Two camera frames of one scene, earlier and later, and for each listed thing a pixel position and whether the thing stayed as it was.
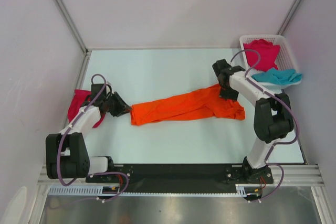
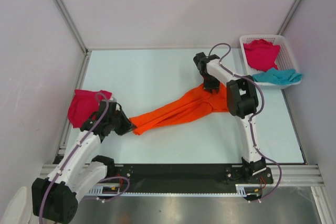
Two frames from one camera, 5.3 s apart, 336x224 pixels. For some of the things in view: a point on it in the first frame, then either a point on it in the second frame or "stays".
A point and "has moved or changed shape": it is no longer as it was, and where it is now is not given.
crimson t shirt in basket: [269, 53] stays
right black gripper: [233, 96] → [214, 86]
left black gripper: [122, 106] → [127, 127]
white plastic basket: [285, 60] stays
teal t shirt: [281, 76] stays
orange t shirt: [201, 100] has moved or changed shape
